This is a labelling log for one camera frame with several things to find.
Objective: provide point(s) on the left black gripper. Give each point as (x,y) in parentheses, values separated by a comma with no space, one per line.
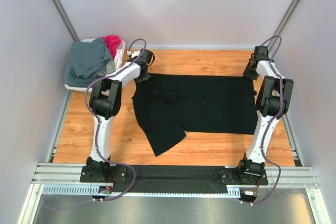
(139,80)

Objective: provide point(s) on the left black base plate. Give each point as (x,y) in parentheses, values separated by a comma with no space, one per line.
(103,173)

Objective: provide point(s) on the black t-shirt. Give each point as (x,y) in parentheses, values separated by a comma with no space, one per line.
(167,106)

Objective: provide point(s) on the right corner aluminium post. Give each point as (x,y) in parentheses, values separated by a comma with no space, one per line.
(286,17)

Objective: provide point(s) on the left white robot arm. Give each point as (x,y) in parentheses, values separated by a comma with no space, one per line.
(104,105)

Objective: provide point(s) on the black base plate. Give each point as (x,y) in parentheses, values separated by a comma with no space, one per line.
(103,173)
(235,176)

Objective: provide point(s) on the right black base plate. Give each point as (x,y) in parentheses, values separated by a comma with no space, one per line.
(235,176)

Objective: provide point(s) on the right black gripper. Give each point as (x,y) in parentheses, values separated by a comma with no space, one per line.
(248,75)

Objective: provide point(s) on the light grey t-shirt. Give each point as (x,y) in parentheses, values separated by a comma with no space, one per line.
(107,70)

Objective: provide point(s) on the white t-shirt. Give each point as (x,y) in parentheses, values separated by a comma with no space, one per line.
(118,59)

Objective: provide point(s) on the teal grey t-shirt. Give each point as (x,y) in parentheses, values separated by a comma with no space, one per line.
(86,61)

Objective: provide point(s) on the corner aluminium post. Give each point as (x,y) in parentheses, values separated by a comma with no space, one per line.
(286,17)
(65,19)

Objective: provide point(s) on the slotted grey cable duct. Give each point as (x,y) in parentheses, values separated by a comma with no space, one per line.
(89,190)

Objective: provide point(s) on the left corner aluminium post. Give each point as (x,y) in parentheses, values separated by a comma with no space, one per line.
(65,19)

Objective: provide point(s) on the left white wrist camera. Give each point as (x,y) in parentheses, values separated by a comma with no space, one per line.
(133,54)

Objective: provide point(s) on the aluminium frame rail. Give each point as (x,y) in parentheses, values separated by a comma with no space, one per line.
(54,173)

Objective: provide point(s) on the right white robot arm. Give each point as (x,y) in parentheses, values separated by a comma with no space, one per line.
(272,103)

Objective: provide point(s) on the pink red t-shirt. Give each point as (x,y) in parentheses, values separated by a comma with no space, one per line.
(112,42)

